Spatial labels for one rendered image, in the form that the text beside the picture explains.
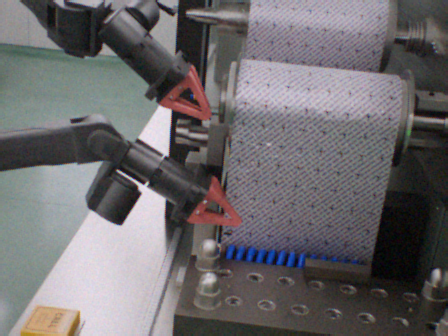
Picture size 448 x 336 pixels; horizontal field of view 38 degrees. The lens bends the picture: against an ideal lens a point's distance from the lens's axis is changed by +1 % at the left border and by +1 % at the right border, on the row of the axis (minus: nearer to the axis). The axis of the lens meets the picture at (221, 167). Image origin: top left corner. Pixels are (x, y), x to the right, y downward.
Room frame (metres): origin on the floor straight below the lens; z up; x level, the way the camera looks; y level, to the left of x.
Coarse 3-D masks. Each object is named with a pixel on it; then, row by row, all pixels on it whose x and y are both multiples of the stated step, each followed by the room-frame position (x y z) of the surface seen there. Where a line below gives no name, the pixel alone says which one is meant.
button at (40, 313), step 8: (32, 312) 0.84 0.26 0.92; (40, 312) 0.84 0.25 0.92; (48, 312) 0.84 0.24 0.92; (56, 312) 0.84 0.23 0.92; (64, 312) 0.84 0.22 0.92; (72, 312) 0.84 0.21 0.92; (32, 320) 0.82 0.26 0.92; (40, 320) 0.82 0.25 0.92; (48, 320) 0.82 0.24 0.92; (56, 320) 0.82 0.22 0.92; (64, 320) 0.82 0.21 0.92; (72, 320) 0.82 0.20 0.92; (24, 328) 0.79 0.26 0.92; (32, 328) 0.80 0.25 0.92; (40, 328) 0.80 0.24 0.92; (48, 328) 0.80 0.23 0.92; (56, 328) 0.80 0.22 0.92; (64, 328) 0.80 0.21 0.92; (72, 328) 0.81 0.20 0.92
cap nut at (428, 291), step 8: (432, 272) 0.82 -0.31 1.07; (440, 272) 0.82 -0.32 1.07; (432, 280) 0.82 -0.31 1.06; (440, 280) 0.81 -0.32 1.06; (424, 288) 0.82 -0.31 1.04; (432, 288) 0.81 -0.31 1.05; (440, 288) 0.81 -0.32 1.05; (424, 296) 0.82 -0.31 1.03; (432, 296) 0.81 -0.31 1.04; (440, 296) 0.81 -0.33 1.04
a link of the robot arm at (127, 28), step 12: (120, 12) 0.96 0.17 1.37; (132, 12) 1.00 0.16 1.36; (108, 24) 0.95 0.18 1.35; (120, 24) 0.95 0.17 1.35; (132, 24) 0.96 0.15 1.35; (108, 36) 0.94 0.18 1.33; (120, 36) 0.94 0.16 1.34; (132, 36) 0.95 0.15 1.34; (120, 48) 0.94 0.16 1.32; (132, 48) 0.94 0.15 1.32
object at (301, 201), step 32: (256, 160) 0.90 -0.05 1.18; (288, 160) 0.90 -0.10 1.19; (320, 160) 0.90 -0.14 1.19; (352, 160) 0.90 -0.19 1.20; (384, 160) 0.89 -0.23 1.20; (256, 192) 0.90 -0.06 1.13; (288, 192) 0.90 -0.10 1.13; (320, 192) 0.90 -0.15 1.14; (352, 192) 0.90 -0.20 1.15; (384, 192) 0.89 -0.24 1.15; (256, 224) 0.90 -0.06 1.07; (288, 224) 0.90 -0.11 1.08; (320, 224) 0.90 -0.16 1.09; (352, 224) 0.90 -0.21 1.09; (288, 256) 0.90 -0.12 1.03; (320, 256) 0.90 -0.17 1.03; (352, 256) 0.90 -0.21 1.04
